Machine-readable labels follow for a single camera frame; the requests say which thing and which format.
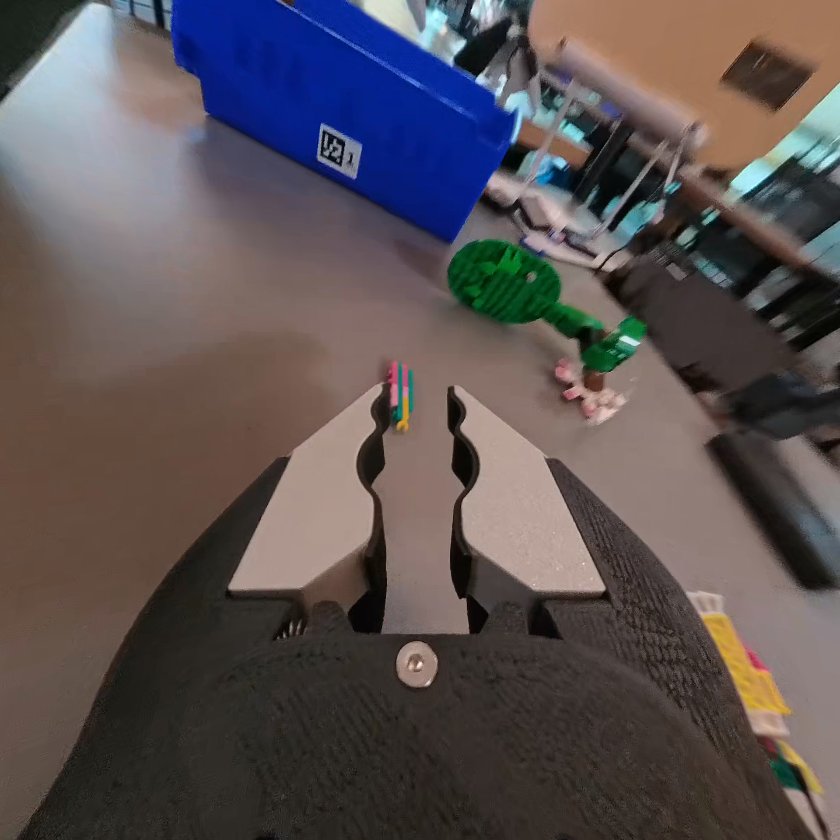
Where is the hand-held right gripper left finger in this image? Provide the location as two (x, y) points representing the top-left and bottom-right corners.
(227, 384), (392, 634)

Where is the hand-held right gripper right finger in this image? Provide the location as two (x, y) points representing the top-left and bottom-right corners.
(446, 385), (607, 634)

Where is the yellow teal pink lego strip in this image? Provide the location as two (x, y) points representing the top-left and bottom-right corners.
(384, 360), (416, 433)

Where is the pink white lego flower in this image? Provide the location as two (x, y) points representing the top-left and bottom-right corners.
(554, 357), (634, 424)

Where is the green lego plant model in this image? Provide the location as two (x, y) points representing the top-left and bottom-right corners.
(446, 239), (647, 374)

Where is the yellow pink lego vehicle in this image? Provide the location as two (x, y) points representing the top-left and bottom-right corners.
(686, 591), (828, 834)

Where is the blue plastic bin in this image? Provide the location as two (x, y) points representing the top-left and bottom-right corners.
(171, 0), (519, 244)

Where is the raised wooden desk top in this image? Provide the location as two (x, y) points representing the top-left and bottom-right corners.
(528, 0), (840, 172)

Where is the white desk frame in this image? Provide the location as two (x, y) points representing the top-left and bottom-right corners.
(499, 39), (706, 263)

